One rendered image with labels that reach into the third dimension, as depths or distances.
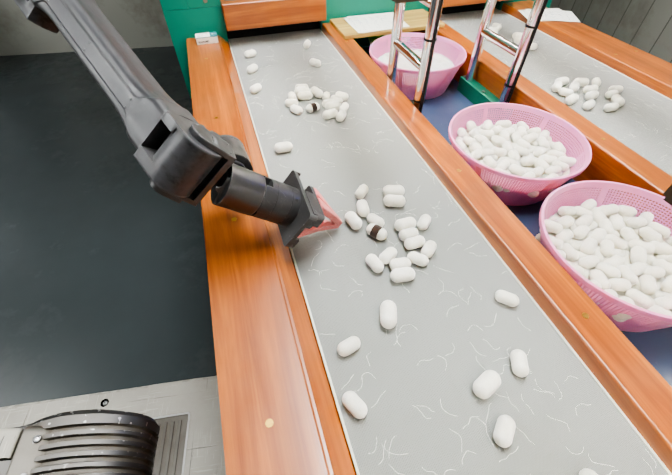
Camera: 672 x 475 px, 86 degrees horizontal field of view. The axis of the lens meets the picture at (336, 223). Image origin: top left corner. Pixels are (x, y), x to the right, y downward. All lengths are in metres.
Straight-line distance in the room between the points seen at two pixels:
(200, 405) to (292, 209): 0.43
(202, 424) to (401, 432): 0.41
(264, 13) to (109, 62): 0.74
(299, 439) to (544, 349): 0.31
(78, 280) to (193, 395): 1.05
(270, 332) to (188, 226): 1.29
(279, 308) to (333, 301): 0.08
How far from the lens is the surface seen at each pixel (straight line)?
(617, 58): 1.31
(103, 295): 1.63
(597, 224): 0.74
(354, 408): 0.43
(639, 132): 1.03
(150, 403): 0.80
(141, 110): 0.47
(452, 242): 0.59
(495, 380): 0.47
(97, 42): 0.57
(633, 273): 0.68
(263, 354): 0.45
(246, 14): 1.21
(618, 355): 0.55
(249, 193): 0.46
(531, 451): 0.49
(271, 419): 0.43
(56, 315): 1.67
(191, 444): 0.75
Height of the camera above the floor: 1.17
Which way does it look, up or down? 47 degrees down
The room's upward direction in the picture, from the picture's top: straight up
